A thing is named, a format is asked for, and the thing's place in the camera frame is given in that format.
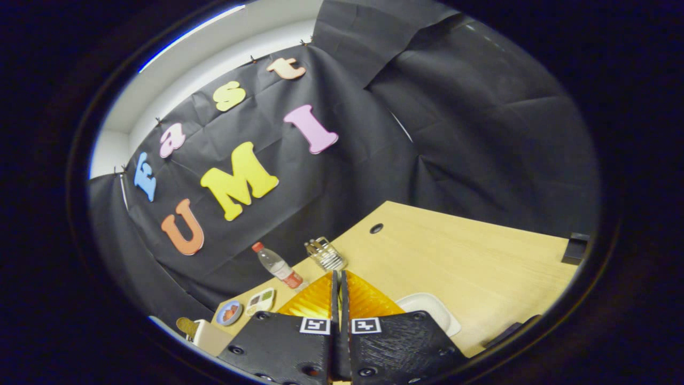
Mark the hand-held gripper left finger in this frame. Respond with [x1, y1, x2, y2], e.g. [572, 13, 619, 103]
[216, 270, 341, 385]

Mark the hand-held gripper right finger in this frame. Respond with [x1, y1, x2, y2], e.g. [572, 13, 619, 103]
[340, 270, 469, 385]

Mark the white rectangular plate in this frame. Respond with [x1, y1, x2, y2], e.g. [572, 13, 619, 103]
[395, 293, 462, 337]

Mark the white divided dish with beans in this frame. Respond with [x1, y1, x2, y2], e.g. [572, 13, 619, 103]
[245, 288, 276, 316]

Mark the blue plate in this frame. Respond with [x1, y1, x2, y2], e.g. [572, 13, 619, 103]
[216, 300, 243, 327]

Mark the white toaster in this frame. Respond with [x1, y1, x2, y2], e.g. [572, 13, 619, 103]
[191, 319, 235, 357]

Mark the clear water bottle red cap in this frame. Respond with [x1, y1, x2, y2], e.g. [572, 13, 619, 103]
[252, 242, 304, 289]

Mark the black flat object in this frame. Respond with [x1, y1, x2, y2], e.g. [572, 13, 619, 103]
[484, 314, 541, 349]

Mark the black block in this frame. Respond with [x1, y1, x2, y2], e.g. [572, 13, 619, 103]
[561, 233, 591, 265]

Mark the black backdrop cloth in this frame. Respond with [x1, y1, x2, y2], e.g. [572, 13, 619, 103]
[88, 0, 602, 332]

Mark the wire mesh utensil holder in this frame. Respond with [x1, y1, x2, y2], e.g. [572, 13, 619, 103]
[305, 237, 348, 272]

